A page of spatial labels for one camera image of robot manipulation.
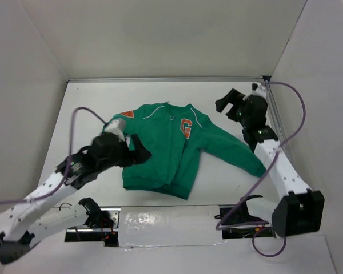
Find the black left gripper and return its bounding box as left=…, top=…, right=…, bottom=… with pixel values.
left=99, top=134, right=153, bottom=172

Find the green jacket white lining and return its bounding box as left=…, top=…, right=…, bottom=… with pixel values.
left=112, top=103, right=266, bottom=200

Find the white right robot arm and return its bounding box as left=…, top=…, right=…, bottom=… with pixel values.
left=215, top=84, right=325, bottom=237

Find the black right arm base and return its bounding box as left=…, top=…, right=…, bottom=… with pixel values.
left=214, top=202, right=270, bottom=239

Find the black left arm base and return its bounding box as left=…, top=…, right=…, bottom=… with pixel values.
left=65, top=198, right=121, bottom=247

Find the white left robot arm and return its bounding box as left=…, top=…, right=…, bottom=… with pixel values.
left=0, top=133, right=152, bottom=265

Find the white taped cover panel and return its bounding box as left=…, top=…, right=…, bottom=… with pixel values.
left=118, top=205, right=224, bottom=247

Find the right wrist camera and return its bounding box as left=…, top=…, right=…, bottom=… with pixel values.
left=252, top=83, right=266, bottom=98

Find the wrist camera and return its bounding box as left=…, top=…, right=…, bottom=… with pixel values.
left=103, top=118, right=126, bottom=142
left=252, top=83, right=266, bottom=98

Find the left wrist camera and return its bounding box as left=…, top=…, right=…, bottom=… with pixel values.
left=103, top=118, right=126, bottom=142

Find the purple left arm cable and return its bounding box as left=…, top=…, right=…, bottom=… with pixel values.
left=0, top=107, right=111, bottom=262

